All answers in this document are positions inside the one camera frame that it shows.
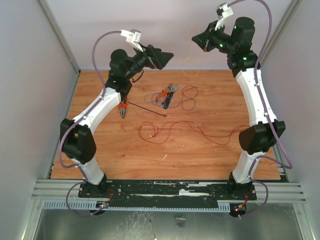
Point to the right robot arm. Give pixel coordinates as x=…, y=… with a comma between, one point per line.
x=256, y=140

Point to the grey slotted cable duct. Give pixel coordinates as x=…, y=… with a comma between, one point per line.
x=95, y=205

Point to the small orange needle-nose pliers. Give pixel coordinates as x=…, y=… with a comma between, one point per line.
x=164, y=94

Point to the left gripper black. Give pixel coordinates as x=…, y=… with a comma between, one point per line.
x=161, y=58

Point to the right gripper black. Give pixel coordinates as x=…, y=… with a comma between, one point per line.
x=208, y=35

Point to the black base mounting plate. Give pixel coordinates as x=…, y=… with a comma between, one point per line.
x=167, y=193

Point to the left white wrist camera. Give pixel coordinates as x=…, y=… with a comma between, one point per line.
x=133, y=38

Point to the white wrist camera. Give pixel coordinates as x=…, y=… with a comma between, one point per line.
x=133, y=38
x=224, y=11

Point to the large orange black pliers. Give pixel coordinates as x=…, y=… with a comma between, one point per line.
x=122, y=108

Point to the black zip tie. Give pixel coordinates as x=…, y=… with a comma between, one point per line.
x=149, y=110

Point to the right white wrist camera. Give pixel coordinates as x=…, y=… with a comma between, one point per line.
x=224, y=11

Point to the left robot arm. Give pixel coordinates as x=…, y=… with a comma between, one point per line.
x=77, y=134

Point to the black adjustable wrench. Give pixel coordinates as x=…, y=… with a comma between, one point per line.
x=171, y=90

